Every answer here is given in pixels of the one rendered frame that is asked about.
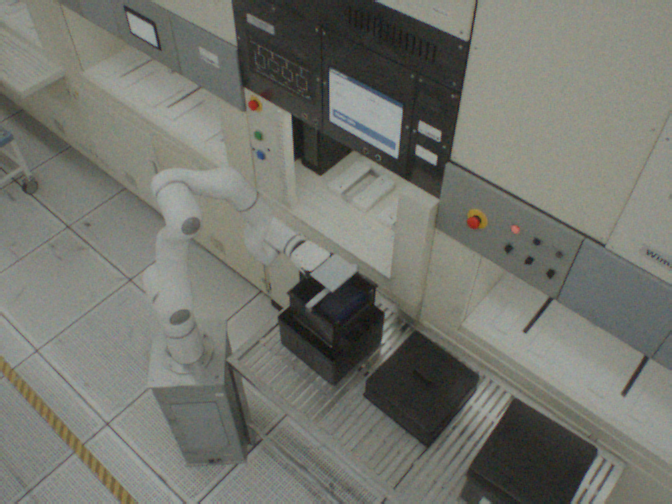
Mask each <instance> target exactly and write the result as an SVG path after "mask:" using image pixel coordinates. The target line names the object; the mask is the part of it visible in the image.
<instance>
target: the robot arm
mask: <svg viewBox="0 0 672 504"><path fill-rule="evenodd" d="M150 189H151V193H152V196H153V198H155V200H156V201H157V203H158V206H159V208H160V209H161V211H162V213H163V215H164V218H165V221H166V227H164V228H163V229H161V231H160V232H159V234H158V237H156V244H155V263H153V264H151V265H149V266H148V267H147V268H146V270H145V272H144V274H143V287H144V290H145V293H146V295H147V298H148V300H149V302H150V304H151V307H152V309H153V311H154V314H156V317H157V319H158V321H159V324H160V326H161V329H162V331H163V334H164V337H165V340H166V343H165V344H164V346H163V349H162V359H163V362H164V364H165V366H166V367H167V368H168V369H169V370H170V371H172V372H174V373H178V374H191V373H195V372H197V371H199V370H201V369H202V368H205V367H206V366H207V365H208V364H209V362H210V361H211V359H212V357H213V352H214V346H213V342H212V340H211V338H210V337H209V336H208V335H207V334H206V333H203V331H201V330H198V326H197V323H196V320H195V317H194V314H193V310H194V297H193V289H192V283H191V278H190V271H189V249H190V242H191V239H192V238H193V237H196V236H197V235H199V233H200V232H201V230H202V226H203V216H202V212H201V209H200V207H199V204H198V203H197V201H196V199H195V198H194V196H193V195H198V196H202V197H207V198H212V199H217V200H226V201H227V202H228V203H230V204H231V205H232V206H233V208H234V209H235V210H236V211H237V212H238V213H239V214H240V215H241V216H242V217H243V218H244V219H245V220H246V224H245V229H244V243H245V246H246V248H247V251H248V252H249V254H250V255H251V256H253V257H254V258H255V259H256V260H257V261H259V262H260V263H261V264H263V265H269V264H271V263H272V262H273V261H275V260H276V259H277V257H278V256H279V255H280V254H281V253H283V254H284V255H285V256H287V257H288V258H289V259H290V260H291V262H292V263H293V264H295V265H296V266H297V267H298V268H299V270H300V271H301V272H302V273H303V274H304V275H305V277H306V279H307V280H309V279H314V278H313V277H312V276H310V274H311V273H312V272H313V271H314V270H317V268H318V267H319V266H320V265H321V264H323V263H324V262H325V261H326V260H328V259H329V258H328V257H331V256H332V255H334V253H328V252H327V251H325V250H324V248H322V247H321V246H319V245H317V244H314V243H312V242H310V241H306V240H305V238H303V237H302V236H301V235H299V234H298V233H296V232H295V231H293V230H291V228H290V227H289V226H287V225H286V224H284V223H283V222H282V221H280V220H279V219H278V218H276V217H275V216H274V211H272V209H271V206H270V205H269V204H268V203H267V201H266V200H265V199H264V198H263V197H262V196H261V195H260V193H259V192H258V191H257V190H256V189H255V188H254V186H253V185H252V183H250V182H249V181H248V180H247V179H246V178H245V177H244V176H243V175H242V174H241V173H240V172H239V171H238V170H237V169H235V168H232V167H220V168H216V169H211V170H206V171H194V170H188V169H182V168H170V169H165V170H163V171H161V172H159V173H158V174H156V175H155V177H154V178H153V181H151V185H150Z"/></svg>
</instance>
